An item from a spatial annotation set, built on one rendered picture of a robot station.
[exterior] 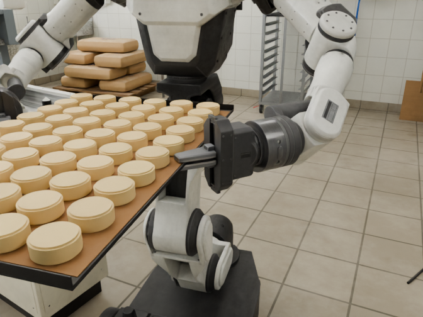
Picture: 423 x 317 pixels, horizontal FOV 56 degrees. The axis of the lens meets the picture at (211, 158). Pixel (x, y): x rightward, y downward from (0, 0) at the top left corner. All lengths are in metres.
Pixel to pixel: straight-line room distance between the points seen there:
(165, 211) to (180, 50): 0.45
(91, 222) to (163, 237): 0.75
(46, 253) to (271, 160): 0.38
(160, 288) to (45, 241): 1.26
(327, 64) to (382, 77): 4.12
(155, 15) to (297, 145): 0.56
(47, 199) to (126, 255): 1.66
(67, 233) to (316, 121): 0.44
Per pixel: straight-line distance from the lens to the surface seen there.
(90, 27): 6.38
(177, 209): 1.15
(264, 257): 2.09
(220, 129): 0.59
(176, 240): 1.16
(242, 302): 1.59
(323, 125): 0.69
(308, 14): 0.94
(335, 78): 0.81
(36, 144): 0.67
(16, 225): 0.45
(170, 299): 1.60
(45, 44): 1.24
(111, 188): 0.49
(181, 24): 1.04
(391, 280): 2.11
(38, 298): 1.68
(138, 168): 0.53
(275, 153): 0.64
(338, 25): 0.88
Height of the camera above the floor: 1.24
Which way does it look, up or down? 22 degrees down
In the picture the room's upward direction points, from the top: straight up
